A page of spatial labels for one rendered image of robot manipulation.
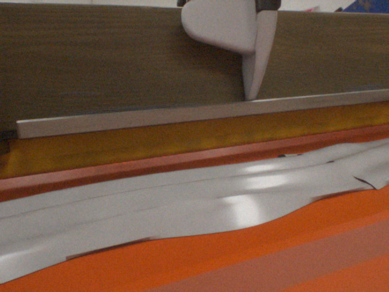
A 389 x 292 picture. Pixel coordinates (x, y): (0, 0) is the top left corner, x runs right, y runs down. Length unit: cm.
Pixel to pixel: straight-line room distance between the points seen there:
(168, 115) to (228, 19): 7
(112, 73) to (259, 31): 9
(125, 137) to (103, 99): 3
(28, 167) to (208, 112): 12
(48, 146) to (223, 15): 14
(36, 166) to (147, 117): 8
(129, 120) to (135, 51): 4
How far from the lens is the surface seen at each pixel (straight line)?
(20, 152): 19
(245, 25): 18
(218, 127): 19
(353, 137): 27
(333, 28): 25
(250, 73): 18
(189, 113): 16
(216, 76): 18
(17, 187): 19
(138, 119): 16
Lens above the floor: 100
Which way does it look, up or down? 9 degrees down
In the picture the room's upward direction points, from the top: 5 degrees counter-clockwise
